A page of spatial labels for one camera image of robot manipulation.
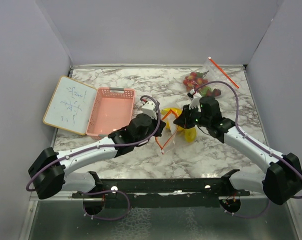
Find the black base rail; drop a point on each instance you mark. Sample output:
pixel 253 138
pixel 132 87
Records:
pixel 160 193

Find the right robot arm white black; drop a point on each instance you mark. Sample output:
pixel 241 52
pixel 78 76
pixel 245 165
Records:
pixel 281 176

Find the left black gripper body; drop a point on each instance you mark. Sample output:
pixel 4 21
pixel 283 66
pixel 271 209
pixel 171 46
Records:
pixel 152 128

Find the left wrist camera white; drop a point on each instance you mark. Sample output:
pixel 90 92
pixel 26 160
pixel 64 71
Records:
pixel 150 108

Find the zip bag with yellow fruit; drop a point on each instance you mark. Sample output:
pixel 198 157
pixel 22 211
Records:
pixel 173 136

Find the small whiteboard wooden frame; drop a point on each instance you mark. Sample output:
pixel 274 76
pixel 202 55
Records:
pixel 70 106

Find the zip bag with berries grapes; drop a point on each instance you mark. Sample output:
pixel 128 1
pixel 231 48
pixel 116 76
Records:
pixel 207 73

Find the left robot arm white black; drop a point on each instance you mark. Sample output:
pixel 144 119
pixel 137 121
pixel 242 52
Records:
pixel 53 171

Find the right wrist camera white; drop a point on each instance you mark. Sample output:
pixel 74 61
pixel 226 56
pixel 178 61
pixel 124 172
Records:
pixel 194 97

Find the aluminium frame rail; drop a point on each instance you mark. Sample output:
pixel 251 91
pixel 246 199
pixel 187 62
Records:
pixel 54 198

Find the pink plastic basket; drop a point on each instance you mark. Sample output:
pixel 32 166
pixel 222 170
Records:
pixel 112 109

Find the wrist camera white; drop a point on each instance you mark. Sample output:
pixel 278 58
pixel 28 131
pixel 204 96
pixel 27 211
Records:
pixel 194 97
pixel 150 108

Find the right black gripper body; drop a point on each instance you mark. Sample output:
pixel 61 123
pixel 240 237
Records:
pixel 197 118

